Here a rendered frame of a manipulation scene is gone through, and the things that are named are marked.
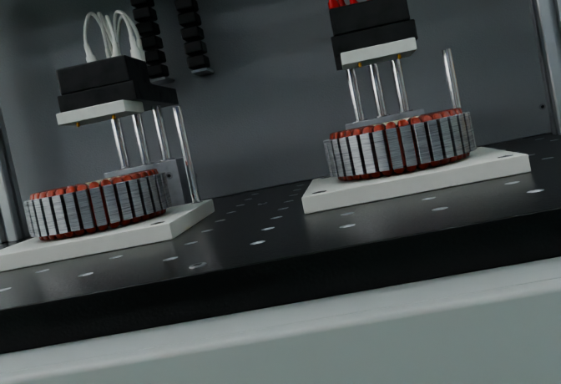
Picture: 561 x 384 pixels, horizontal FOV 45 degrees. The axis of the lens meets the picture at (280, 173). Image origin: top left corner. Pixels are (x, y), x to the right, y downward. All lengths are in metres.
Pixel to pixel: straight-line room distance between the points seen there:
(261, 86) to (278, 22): 0.08
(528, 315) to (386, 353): 0.06
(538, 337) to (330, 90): 0.53
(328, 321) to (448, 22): 0.55
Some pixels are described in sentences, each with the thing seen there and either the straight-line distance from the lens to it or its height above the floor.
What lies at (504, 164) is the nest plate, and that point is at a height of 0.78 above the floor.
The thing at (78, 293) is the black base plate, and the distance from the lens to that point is 0.34.
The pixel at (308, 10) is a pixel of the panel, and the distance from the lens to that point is 0.79.
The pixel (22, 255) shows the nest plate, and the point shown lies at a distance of 0.51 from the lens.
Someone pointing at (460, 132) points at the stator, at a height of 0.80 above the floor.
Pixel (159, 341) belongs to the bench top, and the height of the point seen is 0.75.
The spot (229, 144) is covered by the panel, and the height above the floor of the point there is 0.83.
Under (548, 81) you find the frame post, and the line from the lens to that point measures 0.75.
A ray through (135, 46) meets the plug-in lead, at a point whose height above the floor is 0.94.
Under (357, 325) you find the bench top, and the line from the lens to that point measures 0.28.
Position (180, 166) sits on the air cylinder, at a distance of 0.68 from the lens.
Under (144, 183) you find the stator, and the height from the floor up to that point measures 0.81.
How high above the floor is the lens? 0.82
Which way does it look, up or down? 3 degrees down
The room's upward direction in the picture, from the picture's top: 11 degrees counter-clockwise
